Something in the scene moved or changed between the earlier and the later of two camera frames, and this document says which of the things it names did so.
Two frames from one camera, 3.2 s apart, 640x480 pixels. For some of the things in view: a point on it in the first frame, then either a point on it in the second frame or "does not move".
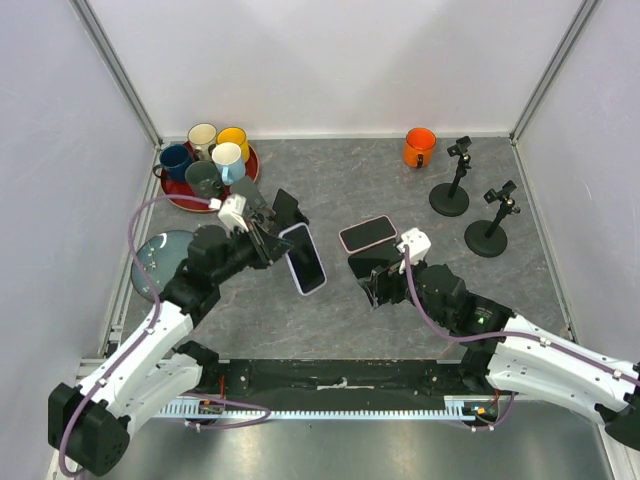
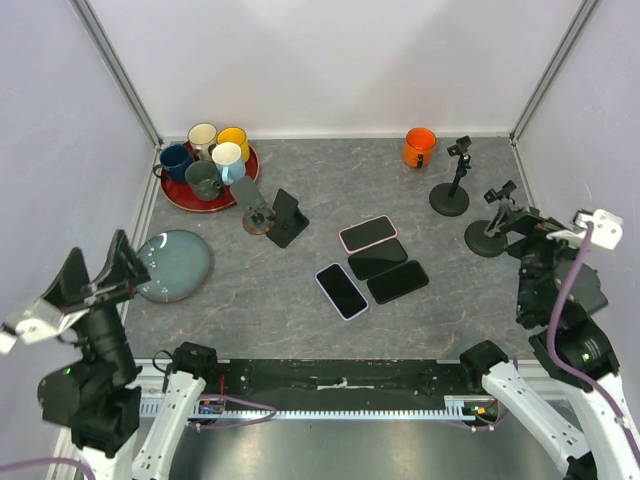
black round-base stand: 489,238 does not move
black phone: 363,263 does not move
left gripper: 268,248 to 122,266
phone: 367,234 does not move
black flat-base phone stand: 287,214 does not move
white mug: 228,156 does not move
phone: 303,258 to 342,291
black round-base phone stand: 451,199 does not move
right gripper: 395,280 to 529,222
